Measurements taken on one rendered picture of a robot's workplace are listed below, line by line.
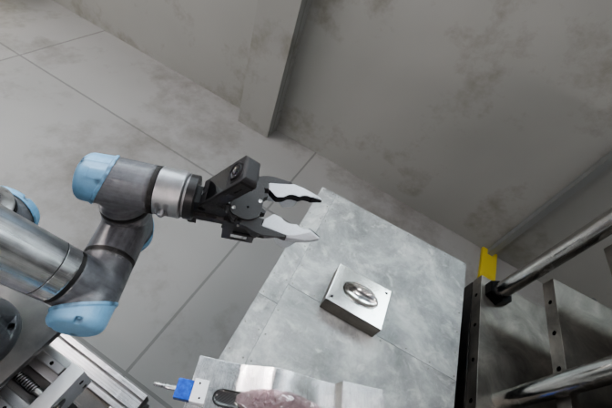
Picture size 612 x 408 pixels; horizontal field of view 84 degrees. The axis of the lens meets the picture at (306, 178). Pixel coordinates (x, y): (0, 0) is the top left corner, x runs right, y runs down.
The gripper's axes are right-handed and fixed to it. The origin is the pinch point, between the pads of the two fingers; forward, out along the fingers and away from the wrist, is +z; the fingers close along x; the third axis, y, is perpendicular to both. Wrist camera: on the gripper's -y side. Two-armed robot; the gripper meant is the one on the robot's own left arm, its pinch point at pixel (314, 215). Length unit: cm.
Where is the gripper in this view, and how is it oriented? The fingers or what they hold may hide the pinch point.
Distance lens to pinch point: 54.7
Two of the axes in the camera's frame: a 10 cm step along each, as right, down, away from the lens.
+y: -2.7, 5.6, 7.9
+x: -0.8, 8.0, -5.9
